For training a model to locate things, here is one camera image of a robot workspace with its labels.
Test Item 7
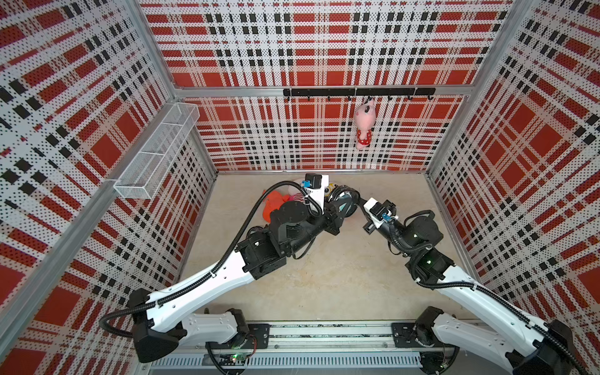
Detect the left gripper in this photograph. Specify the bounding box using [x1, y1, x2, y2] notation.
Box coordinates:
[284, 195, 352, 257]

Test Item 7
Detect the teal charger bottom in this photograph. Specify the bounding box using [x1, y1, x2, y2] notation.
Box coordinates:
[339, 201, 356, 217]

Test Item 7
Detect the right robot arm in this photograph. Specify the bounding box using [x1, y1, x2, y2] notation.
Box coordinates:
[359, 198, 587, 374]

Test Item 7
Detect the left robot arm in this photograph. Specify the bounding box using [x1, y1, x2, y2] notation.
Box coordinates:
[98, 181, 359, 363]

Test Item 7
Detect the pink striped plush doll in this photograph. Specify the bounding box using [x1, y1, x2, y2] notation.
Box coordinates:
[288, 192, 306, 203]

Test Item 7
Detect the orange plush toy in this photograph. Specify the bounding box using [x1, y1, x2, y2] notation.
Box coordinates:
[262, 190, 292, 223]

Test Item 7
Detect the pink hanging plush toy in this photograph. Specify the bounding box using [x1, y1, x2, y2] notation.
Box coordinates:
[353, 98, 377, 150]

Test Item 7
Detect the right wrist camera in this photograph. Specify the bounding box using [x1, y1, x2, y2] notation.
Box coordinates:
[362, 198, 398, 230]

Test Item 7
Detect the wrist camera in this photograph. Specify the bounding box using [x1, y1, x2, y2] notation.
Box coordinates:
[302, 173, 330, 209]
[362, 198, 398, 230]

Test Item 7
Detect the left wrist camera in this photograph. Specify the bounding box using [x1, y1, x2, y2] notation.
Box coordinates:
[302, 173, 330, 209]

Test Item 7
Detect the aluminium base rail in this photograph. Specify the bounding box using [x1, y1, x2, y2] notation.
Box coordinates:
[135, 315, 514, 374]

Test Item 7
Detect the black hook rail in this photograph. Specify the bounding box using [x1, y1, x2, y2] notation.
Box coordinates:
[282, 87, 437, 99]

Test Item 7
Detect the white wire mesh basket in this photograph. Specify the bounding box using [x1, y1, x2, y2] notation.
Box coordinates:
[114, 102, 199, 200]

